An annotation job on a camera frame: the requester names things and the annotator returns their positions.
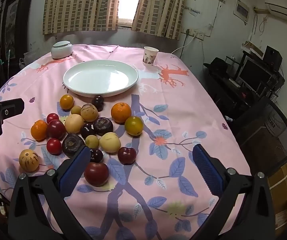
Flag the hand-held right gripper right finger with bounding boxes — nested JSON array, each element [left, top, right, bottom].
[[192, 144, 276, 240]]

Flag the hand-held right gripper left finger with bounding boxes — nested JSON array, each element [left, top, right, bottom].
[[8, 145, 91, 240]]

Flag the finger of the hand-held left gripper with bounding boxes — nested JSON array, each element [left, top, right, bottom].
[[0, 98, 25, 122]]

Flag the dark red tomato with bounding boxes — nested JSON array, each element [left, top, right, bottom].
[[46, 120, 67, 140], [84, 162, 109, 187]]

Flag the dark purple plum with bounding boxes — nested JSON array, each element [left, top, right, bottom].
[[89, 149, 104, 163], [80, 123, 96, 139], [92, 95, 105, 112]]

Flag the purple mangosteen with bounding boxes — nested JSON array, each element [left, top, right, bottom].
[[93, 117, 114, 136], [62, 133, 85, 158]]

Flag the small red tomato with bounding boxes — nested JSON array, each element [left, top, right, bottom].
[[46, 113, 59, 124], [46, 138, 63, 155]]

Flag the orange mandarin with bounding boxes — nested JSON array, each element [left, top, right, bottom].
[[31, 120, 48, 141], [111, 102, 132, 124]]

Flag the pale yellow pear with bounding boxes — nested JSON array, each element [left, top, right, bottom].
[[99, 132, 121, 153], [65, 114, 84, 134]]

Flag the striped pepino melon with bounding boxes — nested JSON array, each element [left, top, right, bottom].
[[81, 104, 99, 122], [19, 149, 40, 172]]

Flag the dark red plum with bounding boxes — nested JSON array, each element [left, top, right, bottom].
[[118, 147, 137, 165]]

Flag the orange persimmon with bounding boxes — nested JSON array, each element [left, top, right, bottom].
[[60, 94, 74, 110]]

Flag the green yellow orange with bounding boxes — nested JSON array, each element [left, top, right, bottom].
[[125, 116, 144, 136]]

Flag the white round plate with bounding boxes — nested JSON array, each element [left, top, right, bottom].
[[63, 60, 139, 97]]

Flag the translucent plastic container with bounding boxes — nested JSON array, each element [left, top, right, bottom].
[[20, 51, 41, 69]]

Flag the pink floral tablecloth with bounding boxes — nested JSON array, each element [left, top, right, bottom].
[[0, 44, 252, 240]]

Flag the black mesh office chair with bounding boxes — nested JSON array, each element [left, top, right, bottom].
[[235, 96, 287, 178]]

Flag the white lidded ceramic jar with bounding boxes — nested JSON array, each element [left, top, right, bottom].
[[51, 41, 73, 59]]

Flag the dark computer desk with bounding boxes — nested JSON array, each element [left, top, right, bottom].
[[203, 62, 285, 120]]

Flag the brown cardboard box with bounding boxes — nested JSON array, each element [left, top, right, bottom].
[[267, 161, 287, 230]]

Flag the dark framed picture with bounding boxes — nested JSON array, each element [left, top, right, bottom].
[[3, 0, 21, 54]]

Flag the black hat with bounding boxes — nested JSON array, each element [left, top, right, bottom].
[[203, 57, 230, 74]]

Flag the black computer monitor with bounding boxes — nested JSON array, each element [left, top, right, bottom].
[[238, 59, 272, 92]]

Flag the wide brown checked curtain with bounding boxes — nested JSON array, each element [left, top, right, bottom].
[[43, 0, 120, 35]]

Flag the printed paper cup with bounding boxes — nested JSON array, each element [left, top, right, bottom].
[[142, 46, 158, 66]]

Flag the small tan box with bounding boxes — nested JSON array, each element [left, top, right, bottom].
[[242, 41, 264, 58]]

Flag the black speaker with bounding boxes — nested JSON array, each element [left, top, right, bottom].
[[263, 45, 283, 70]]

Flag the bright window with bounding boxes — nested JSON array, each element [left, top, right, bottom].
[[117, 0, 147, 27]]

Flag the narrow brown checked curtain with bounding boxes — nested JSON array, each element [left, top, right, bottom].
[[131, 0, 187, 40]]

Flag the green handled mop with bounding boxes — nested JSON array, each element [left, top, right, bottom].
[[0, 49, 13, 80]]

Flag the white power cable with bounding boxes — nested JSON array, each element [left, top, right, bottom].
[[171, 34, 196, 54]]

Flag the white wall power strip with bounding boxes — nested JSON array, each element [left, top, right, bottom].
[[182, 29, 206, 40]]

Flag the white wall electrical box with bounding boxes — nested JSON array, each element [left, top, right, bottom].
[[234, 0, 249, 25]]

